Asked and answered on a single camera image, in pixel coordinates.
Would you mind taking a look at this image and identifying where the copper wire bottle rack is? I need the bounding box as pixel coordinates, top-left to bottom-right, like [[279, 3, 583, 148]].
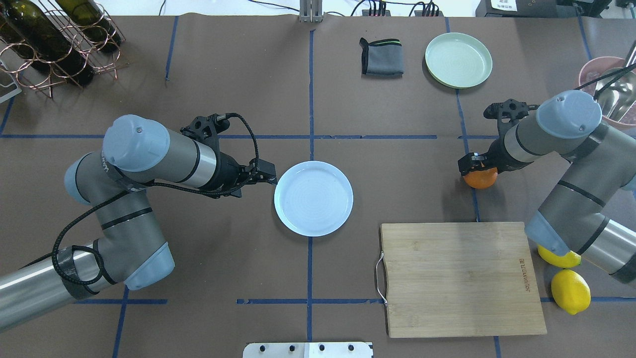
[[1, 0, 130, 98]]

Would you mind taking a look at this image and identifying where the yellow lemon outer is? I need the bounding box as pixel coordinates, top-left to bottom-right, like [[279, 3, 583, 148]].
[[550, 269, 591, 315]]

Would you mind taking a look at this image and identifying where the orange fruit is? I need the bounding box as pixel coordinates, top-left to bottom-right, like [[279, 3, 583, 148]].
[[463, 168, 499, 189]]

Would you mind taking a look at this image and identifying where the black computer box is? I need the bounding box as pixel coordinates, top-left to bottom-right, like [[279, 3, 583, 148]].
[[475, 0, 559, 18]]

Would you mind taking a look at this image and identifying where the metal scoop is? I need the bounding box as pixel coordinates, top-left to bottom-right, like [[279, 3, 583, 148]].
[[593, 68, 636, 122]]

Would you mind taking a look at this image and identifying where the light green plate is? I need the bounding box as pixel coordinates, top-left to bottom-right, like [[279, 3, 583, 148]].
[[424, 32, 493, 89]]

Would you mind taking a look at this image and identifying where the white camera stand base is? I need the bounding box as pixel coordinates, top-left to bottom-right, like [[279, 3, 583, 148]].
[[242, 341, 374, 358]]

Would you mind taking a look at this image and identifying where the aluminium frame post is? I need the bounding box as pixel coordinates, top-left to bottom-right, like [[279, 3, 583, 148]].
[[299, 0, 324, 23]]

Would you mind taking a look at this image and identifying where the grey folded cloth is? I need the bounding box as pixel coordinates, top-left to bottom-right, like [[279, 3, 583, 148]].
[[359, 38, 404, 78]]

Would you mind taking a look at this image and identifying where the bamboo cutting board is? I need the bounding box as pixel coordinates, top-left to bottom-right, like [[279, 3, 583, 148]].
[[380, 222, 547, 339]]

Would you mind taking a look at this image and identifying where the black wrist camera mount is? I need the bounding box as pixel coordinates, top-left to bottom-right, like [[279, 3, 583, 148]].
[[483, 99, 539, 138]]

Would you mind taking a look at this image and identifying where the pink bowl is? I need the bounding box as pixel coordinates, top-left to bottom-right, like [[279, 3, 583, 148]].
[[575, 56, 636, 136]]

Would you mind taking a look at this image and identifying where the light blue plate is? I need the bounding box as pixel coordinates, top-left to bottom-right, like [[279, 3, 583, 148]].
[[273, 161, 354, 237]]

